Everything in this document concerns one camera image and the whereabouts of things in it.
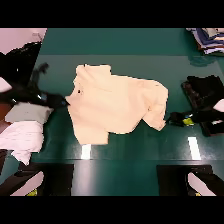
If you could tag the white garment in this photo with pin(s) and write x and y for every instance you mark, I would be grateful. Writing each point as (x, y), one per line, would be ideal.
(21, 138)

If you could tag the grey garment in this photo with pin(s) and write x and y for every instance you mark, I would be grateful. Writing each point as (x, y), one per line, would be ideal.
(28, 112)

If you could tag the cream shirt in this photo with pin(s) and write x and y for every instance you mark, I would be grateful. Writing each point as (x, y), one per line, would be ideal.
(113, 103)

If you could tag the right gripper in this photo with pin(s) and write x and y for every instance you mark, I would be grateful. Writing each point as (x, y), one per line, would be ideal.
(178, 119)

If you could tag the heap of clothes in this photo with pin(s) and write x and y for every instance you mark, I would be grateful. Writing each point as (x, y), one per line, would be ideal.
(210, 40)

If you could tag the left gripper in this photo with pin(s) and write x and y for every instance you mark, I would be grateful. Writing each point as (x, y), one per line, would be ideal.
(57, 100)

